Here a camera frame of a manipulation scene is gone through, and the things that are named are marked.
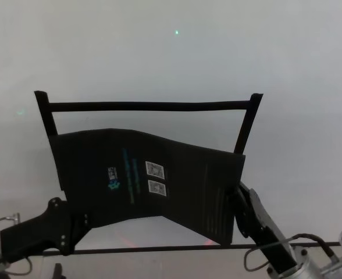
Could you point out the long black tape strip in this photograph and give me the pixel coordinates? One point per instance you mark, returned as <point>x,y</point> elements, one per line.
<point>147,105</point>

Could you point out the thin black edge strip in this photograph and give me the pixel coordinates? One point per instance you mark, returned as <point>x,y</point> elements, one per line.
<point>159,249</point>

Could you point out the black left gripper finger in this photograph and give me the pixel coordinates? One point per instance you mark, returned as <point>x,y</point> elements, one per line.
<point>79,228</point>

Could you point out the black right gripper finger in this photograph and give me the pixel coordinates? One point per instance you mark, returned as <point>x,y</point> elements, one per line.
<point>232,191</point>

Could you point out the black grey right gripper body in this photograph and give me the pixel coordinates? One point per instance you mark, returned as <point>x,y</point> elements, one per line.
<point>255,221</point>

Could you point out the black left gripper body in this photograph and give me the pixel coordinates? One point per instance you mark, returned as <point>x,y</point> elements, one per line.
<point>37,235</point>

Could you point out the small black robot part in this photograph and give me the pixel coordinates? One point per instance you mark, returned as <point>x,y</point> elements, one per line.
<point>58,272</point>

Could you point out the black printed poster sheet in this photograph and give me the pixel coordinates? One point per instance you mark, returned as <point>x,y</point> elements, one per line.
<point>174,180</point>

